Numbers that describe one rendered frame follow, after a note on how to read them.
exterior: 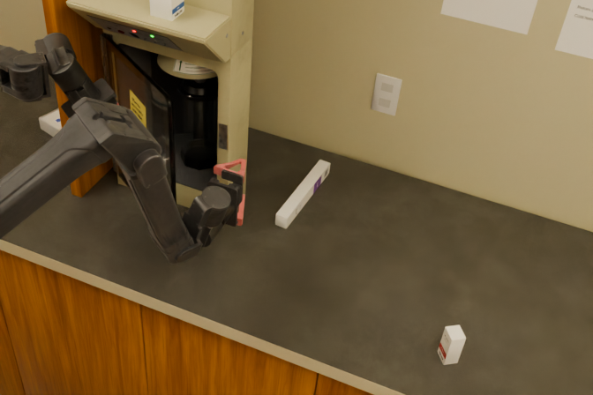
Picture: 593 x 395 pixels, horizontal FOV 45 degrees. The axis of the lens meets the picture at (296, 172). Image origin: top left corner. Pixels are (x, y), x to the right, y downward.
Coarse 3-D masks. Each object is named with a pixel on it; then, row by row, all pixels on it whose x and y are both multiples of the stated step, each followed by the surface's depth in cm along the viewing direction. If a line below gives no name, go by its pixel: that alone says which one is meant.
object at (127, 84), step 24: (120, 48) 156; (120, 72) 159; (144, 72) 150; (120, 96) 164; (144, 96) 152; (168, 96) 144; (168, 120) 146; (168, 144) 150; (120, 168) 182; (168, 168) 155
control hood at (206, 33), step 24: (72, 0) 146; (96, 0) 147; (120, 0) 148; (144, 0) 149; (96, 24) 155; (120, 24) 147; (144, 24) 142; (168, 24) 142; (192, 24) 142; (216, 24) 143; (192, 48) 147; (216, 48) 144
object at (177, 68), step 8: (160, 56) 166; (168, 56) 163; (160, 64) 166; (168, 64) 164; (176, 64) 162; (184, 64) 162; (192, 64) 162; (168, 72) 164; (176, 72) 163; (184, 72) 162; (192, 72) 162; (200, 72) 162; (208, 72) 163
